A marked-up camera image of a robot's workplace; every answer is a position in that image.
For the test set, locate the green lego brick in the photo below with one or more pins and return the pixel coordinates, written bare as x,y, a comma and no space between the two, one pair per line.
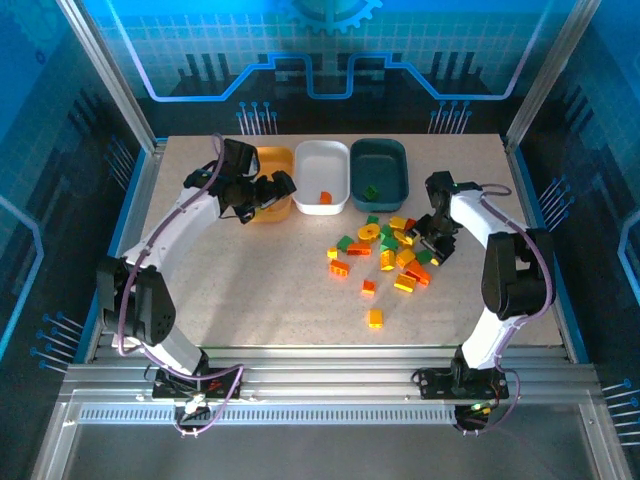
386,231
424,257
345,243
389,245
372,220
370,192

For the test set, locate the yellow plastic container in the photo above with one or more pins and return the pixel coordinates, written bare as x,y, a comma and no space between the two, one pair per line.
277,157

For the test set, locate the white plastic container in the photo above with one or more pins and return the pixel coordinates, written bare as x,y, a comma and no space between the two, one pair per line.
322,170

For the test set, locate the orange curved lego piece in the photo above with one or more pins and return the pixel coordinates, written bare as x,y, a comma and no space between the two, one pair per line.
325,198

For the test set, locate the yellow round lego piece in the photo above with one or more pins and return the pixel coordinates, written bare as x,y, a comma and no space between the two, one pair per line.
364,234

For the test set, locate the long orange lego brick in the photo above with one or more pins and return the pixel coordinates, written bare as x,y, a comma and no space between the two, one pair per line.
359,249

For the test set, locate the dark teal plastic container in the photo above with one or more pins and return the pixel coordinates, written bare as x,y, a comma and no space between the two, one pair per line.
380,165

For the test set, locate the small yellow lego brick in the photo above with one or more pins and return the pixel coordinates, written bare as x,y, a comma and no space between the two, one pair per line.
332,253

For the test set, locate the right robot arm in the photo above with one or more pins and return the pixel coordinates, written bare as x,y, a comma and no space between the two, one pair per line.
475,215

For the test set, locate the right aluminium side rail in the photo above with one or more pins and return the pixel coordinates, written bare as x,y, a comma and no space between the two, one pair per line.
526,200

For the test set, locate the aluminium side rail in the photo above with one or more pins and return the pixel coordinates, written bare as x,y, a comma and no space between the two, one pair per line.
526,200
142,200

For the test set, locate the left aluminium side rail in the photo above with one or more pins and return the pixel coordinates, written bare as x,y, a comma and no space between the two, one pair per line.
142,200

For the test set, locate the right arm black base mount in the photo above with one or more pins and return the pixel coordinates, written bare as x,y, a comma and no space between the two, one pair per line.
435,385

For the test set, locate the left aluminium frame post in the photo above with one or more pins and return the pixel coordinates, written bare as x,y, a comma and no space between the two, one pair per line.
110,75

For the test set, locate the aluminium frame post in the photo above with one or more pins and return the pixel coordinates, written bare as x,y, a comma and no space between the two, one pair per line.
110,75
550,75

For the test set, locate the right aluminium frame post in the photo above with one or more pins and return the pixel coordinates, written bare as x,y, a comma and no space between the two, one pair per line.
550,75

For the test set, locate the aluminium cross rail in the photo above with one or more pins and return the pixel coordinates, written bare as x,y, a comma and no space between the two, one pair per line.
325,380

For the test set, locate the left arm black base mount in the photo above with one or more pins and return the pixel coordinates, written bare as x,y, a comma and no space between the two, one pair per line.
220,389

